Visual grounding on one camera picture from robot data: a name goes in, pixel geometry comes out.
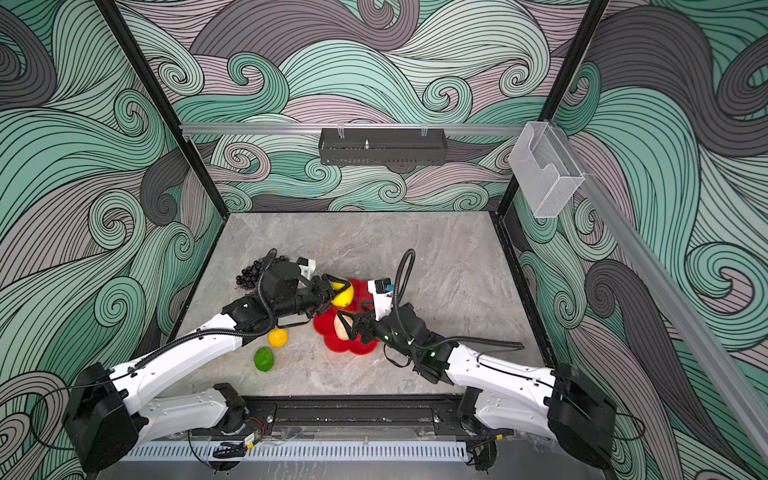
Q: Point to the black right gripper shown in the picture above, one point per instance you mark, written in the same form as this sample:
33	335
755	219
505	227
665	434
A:
361	320

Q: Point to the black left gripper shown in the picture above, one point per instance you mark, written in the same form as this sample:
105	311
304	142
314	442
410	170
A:
324	297

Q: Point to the large yellow lemon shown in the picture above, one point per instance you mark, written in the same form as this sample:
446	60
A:
343	298

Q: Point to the beige garlic bulb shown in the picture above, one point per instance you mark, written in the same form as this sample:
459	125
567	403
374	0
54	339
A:
343	328

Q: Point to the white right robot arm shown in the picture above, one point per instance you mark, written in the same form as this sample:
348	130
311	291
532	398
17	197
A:
451	360

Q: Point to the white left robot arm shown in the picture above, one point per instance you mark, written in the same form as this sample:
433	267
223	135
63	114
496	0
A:
145	377

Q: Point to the small yellow lemon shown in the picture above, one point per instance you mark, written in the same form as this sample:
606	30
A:
278	338

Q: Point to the black grape bunch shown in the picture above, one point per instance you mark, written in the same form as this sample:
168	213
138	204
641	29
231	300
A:
249	276

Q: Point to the green lime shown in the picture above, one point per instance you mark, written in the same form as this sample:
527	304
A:
264	359

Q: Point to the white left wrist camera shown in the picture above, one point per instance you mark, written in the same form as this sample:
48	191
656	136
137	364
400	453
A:
307	267

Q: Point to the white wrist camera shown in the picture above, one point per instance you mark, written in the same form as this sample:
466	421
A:
307	267
382	292

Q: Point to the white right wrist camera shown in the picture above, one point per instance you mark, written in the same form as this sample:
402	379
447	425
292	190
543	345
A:
382	292

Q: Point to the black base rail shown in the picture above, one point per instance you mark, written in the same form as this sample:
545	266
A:
360	414

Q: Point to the black frame post left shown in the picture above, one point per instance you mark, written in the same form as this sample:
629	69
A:
120	30

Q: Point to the black frame post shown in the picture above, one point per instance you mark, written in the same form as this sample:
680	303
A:
120	30
574	52

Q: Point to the white slotted cable duct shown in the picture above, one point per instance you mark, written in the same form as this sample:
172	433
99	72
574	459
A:
315	450

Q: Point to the black perforated wall tray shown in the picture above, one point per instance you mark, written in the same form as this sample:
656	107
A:
389	147

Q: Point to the aluminium rail back wall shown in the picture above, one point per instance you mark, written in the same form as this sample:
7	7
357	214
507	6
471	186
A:
270	128

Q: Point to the aluminium rail wall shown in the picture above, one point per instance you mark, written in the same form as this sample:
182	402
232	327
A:
614	205
270	128

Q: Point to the clear plastic wall bin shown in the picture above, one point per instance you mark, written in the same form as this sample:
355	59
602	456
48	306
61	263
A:
545	166

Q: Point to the aluminium rail right wall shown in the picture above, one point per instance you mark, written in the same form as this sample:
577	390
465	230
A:
614	205

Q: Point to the black frame post right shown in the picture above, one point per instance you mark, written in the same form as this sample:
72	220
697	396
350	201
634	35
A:
574	52

